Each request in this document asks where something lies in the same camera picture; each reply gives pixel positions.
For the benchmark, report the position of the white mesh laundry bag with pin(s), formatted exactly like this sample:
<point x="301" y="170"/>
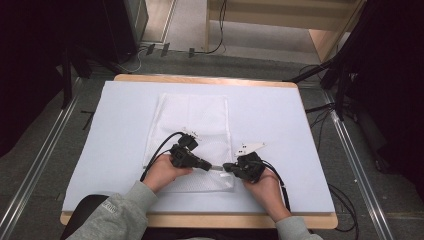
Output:
<point x="193" y="116"/>

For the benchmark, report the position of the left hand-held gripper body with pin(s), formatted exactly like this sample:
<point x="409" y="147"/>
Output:
<point x="183" y="153"/>

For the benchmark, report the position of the black chair seat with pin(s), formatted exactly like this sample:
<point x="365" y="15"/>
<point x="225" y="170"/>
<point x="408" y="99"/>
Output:
<point x="83" y="211"/>

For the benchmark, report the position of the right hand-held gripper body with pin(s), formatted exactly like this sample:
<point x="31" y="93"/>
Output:
<point x="250" y="165"/>

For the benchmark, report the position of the wooden table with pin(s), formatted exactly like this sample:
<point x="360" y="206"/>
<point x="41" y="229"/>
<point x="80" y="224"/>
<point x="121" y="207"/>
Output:
<point x="203" y="220"/>

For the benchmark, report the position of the dark cabinet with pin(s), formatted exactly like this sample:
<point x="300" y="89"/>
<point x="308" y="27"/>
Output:
<point x="120" y="26"/>

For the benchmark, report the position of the aluminium floor rail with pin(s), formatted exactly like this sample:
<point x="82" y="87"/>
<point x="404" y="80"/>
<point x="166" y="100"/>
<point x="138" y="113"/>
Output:
<point x="360" y="173"/>
<point x="36" y="156"/>

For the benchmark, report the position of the light wooden shelf unit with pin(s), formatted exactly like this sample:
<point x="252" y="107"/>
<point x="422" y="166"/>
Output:
<point x="280" y="16"/>

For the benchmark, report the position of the white table mat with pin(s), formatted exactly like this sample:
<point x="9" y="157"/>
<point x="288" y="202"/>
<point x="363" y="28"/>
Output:
<point x="273" y="116"/>

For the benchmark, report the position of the black metal stand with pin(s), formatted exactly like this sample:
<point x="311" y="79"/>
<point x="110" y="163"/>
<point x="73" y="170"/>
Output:
<point x="68" y="73"/>
<point x="336" y="76"/>

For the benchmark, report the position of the person's left hand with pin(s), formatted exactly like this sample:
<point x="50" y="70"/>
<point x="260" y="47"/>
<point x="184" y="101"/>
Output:
<point x="163" y="175"/>

